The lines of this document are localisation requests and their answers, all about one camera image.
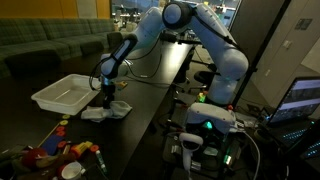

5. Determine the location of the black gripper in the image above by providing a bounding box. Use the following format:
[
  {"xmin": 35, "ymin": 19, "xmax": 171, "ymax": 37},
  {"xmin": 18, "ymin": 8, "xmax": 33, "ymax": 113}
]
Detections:
[{"xmin": 100, "ymin": 83, "xmax": 117, "ymax": 110}]

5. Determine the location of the white terry cloth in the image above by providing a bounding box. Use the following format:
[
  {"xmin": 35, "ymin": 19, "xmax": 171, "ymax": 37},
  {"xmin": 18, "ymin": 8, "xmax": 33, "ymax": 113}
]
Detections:
[{"xmin": 80, "ymin": 100, "xmax": 134, "ymax": 123}]

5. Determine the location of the orange toy disc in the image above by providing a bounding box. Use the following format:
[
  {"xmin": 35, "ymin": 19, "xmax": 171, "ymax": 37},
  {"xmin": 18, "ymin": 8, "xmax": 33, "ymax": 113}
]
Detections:
[
  {"xmin": 88, "ymin": 143, "xmax": 101, "ymax": 154},
  {"xmin": 56, "ymin": 140, "xmax": 69, "ymax": 150}
]

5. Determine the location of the yellow toy bottle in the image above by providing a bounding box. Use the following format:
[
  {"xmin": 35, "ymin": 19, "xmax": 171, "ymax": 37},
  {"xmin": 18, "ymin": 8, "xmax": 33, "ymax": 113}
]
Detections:
[{"xmin": 68, "ymin": 140, "xmax": 94, "ymax": 160}]

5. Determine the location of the white marker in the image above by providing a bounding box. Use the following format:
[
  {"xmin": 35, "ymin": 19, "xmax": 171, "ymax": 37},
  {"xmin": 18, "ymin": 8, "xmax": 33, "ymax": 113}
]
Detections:
[{"xmin": 94, "ymin": 149, "xmax": 109, "ymax": 175}]

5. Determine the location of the yellow thin stick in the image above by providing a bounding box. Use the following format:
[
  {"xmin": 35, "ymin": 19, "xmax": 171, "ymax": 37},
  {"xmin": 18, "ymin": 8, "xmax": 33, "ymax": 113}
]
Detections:
[{"xmin": 36, "ymin": 123, "xmax": 63, "ymax": 148}]

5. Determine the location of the blue block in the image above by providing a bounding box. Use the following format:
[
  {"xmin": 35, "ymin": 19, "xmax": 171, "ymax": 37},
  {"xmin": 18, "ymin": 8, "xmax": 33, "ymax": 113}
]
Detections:
[{"xmin": 39, "ymin": 133, "xmax": 66, "ymax": 156}]

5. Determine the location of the white cup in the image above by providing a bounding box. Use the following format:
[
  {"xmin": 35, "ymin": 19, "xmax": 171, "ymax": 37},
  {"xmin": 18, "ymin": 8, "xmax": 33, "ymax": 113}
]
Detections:
[{"xmin": 60, "ymin": 161, "xmax": 88, "ymax": 180}]

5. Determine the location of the red toy ball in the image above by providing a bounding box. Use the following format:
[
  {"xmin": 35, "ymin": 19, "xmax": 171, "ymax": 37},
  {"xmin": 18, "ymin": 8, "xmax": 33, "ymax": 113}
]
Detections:
[{"xmin": 21, "ymin": 147, "xmax": 48, "ymax": 168}]

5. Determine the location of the brown plush toy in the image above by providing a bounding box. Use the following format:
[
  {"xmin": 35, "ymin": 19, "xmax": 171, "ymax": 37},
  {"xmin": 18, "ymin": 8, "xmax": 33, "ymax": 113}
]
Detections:
[{"xmin": 0, "ymin": 153, "xmax": 69, "ymax": 180}]

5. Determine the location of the clear plastic bin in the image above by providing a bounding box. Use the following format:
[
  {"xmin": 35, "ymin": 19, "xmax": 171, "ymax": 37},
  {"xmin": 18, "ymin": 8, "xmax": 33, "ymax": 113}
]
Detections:
[{"xmin": 30, "ymin": 73, "xmax": 102, "ymax": 117}]

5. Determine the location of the dark ottoman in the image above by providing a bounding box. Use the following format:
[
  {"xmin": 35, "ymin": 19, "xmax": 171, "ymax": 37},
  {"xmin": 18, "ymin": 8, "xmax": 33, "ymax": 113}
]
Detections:
[
  {"xmin": 3, "ymin": 49, "xmax": 62, "ymax": 78},
  {"xmin": 106, "ymin": 31, "xmax": 127, "ymax": 48},
  {"xmin": 79, "ymin": 40, "xmax": 105, "ymax": 56}
]

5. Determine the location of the white VR controller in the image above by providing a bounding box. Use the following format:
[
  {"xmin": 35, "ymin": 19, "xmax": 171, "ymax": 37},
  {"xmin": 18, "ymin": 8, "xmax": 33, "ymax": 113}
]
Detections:
[{"xmin": 178, "ymin": 132, "xmax": 205, "ymax": 173}]

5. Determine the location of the green yellow light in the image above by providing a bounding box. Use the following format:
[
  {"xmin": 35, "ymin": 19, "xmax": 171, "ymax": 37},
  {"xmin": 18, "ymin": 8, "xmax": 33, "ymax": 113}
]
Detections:
[{"xmin": 196, "ymin": 91, "xmax": 208, "ymax": 103}]

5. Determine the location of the black stool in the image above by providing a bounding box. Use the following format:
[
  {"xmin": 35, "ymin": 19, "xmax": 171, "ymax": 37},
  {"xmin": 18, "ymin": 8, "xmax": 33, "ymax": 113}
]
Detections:
[{"xmin": 192, "ymin": 69, "xmax": 218, "ymax": 94}]

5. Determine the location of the green plaid sofa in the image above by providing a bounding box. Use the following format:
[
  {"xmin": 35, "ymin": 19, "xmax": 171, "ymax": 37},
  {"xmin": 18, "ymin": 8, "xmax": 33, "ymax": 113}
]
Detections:
[{"xmin": 0, "ymin": 17, "xmax": 116, "ymax": 79}]

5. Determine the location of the open laptop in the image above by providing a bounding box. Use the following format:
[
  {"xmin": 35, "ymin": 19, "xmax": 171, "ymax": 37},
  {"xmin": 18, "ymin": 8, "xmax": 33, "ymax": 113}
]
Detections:
[{"xmin": 266, "ymin": 76, "xmax": 320, "ymax": 159}]

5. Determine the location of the white light switch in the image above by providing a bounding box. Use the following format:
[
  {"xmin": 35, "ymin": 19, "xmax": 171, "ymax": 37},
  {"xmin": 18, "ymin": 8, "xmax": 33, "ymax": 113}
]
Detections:
[{"xmin": 282, "ymin": 39, "xmax": 293, "ymax": 51}]

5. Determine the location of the grey wall sign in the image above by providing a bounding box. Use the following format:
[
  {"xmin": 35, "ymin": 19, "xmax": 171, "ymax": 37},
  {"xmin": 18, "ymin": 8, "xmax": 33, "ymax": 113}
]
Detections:
[{"xmin": 294, "ymin": 17, "xmax": 314, "ymax": 31}]

